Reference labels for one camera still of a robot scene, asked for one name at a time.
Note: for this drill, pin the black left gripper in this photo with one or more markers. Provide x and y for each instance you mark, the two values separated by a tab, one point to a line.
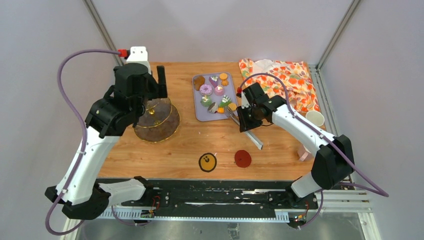
157	89

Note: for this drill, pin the orange fish-shaped cake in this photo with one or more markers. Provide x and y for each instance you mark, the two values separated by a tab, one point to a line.
221	110

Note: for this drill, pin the floral orange cloth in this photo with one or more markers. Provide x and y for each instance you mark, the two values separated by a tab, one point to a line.
295	76

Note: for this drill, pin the green layered cake slice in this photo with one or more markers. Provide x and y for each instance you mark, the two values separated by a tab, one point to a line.
225	101

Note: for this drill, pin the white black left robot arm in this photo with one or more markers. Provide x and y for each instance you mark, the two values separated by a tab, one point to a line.
80	193

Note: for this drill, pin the red round coaster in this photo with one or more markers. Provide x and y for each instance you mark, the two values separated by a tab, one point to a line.
242	159

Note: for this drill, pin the yellow chick coaster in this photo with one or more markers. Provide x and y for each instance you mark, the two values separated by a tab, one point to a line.
207	162

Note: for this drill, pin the small orange shell cookie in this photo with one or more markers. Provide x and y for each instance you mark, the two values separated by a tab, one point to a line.
224	82

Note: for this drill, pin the round yellow biscuit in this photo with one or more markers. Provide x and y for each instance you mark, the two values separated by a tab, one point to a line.
232	107

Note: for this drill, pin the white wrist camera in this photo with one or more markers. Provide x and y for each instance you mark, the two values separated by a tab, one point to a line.
244	102
139	55

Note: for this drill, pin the green sugared dome cake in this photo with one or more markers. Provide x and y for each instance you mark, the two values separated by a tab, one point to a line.
205	101

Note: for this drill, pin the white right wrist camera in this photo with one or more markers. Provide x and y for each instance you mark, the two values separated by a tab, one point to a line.
244	102

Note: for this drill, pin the orange round tart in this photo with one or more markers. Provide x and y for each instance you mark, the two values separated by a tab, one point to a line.
223	76

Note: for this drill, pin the brown cookie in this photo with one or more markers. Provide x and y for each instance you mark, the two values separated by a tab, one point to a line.
198	81

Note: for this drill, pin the pink sugared dome cake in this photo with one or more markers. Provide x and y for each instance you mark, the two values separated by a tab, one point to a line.
219	90

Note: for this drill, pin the metal serving tongs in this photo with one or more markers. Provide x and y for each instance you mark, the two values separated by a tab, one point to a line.
230	114

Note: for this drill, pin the grey chocolate cone cake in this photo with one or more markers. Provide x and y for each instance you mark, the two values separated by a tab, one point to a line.
213	108

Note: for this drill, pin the light green mug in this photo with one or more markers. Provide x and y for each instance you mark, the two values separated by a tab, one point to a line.
315	117

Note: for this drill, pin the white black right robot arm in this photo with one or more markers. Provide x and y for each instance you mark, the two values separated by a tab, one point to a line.
332	154

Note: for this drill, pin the three-tier glass cake stand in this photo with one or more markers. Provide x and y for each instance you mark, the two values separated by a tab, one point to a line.
159	122

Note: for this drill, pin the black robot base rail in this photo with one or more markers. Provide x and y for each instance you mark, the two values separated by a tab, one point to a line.
220	201

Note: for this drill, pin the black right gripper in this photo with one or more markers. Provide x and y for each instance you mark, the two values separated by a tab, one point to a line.
244	125

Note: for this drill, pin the lavender dessert tray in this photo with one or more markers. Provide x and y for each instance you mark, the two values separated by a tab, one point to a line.
201	112

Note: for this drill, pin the purple heart cake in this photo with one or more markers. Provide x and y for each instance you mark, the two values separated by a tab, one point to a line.
214	80

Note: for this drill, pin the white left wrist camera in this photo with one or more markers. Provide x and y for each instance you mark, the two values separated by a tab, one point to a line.
139	55

